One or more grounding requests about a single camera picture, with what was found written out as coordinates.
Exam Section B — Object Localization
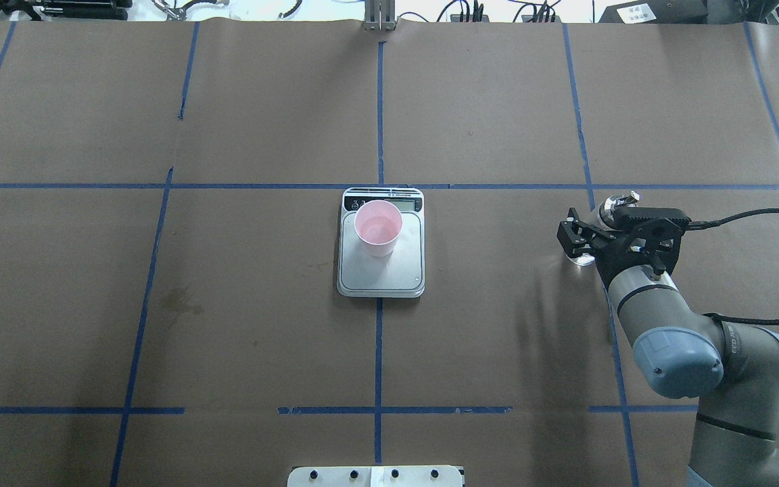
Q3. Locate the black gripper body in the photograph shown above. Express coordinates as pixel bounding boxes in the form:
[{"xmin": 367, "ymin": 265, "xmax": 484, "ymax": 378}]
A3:
[{"xmin": 591, "ymin": 237, "xmax": 640, "ymax": 289}]

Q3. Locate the clear glass sauce bottle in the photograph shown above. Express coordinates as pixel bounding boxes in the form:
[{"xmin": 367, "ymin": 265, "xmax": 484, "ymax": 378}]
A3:
[{"xmin": 559, "ymin": 191, "xmax": 641, "ymax": 267}]

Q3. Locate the pink plastic cup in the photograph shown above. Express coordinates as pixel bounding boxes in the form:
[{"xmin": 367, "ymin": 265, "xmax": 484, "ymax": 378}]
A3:
[{"xmin": 354, "ymin": 200, "xmax": 403, "ymax": 258}]

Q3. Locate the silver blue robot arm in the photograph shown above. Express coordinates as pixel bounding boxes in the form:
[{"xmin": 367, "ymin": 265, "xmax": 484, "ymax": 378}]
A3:
[{"xmin": 557, "ymin": 200, "xmax": 779, "ymax": 486}]

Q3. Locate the silver digital kitchen scale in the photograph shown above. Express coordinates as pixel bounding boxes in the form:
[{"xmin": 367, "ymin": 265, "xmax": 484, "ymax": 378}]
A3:
[{"xmin": 336, "ymin": 187, "xmax": 426, "ymax": 298}]

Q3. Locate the black box with label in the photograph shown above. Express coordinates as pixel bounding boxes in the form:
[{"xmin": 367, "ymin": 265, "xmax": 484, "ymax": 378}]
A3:
[{"xmin": 596, "ymin": 1, "xmax": 709, "ymax": 24}]

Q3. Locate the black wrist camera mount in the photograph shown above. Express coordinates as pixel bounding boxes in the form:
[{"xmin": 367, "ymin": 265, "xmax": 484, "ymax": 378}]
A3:
[{"xmin": 610, "ymin": 206, "xmax": 690, "ymax": 275}]

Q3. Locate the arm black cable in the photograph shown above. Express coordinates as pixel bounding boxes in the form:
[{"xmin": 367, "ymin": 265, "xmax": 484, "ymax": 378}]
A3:
[{"xmin": 687, "ymin": 208, "xmax": 779, "ymax": 327}]

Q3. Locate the aluminium frame post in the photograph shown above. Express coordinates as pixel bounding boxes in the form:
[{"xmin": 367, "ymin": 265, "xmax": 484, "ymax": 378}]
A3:
[{"xmin": 362, "ymin": 0, "xmax": 398, "ymax": 32}]

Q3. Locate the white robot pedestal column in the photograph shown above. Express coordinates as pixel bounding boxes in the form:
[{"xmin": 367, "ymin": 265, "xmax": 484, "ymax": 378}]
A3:
[{"xmin": 287, "ymin": 465, "xmax": 466, "ymax": 486}]

